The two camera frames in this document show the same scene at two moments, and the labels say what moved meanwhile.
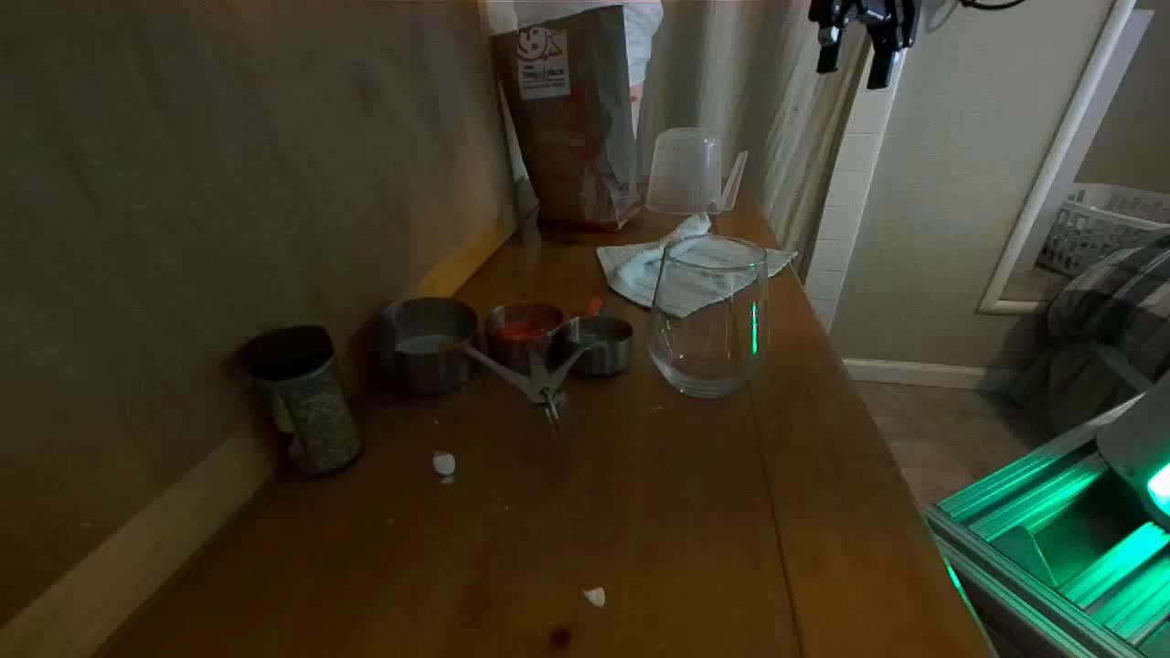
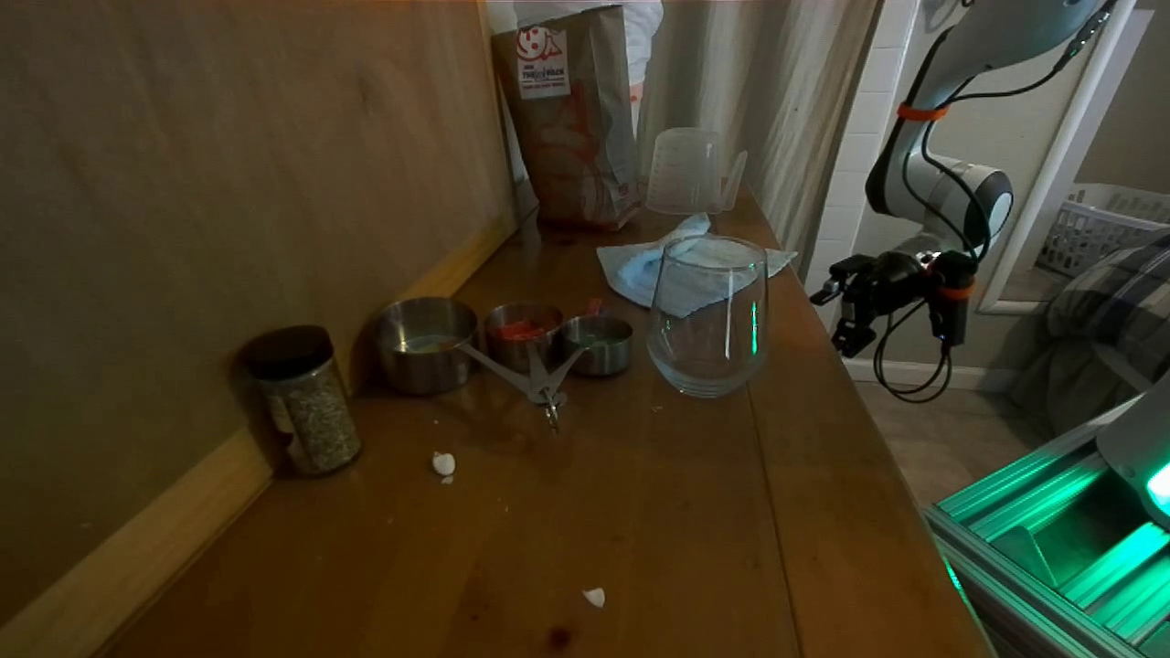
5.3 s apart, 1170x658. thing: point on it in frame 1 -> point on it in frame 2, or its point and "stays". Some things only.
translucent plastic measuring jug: (687, 174) stays
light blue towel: (688, 264) stays
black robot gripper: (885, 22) -> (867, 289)
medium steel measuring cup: (525, 337) stays
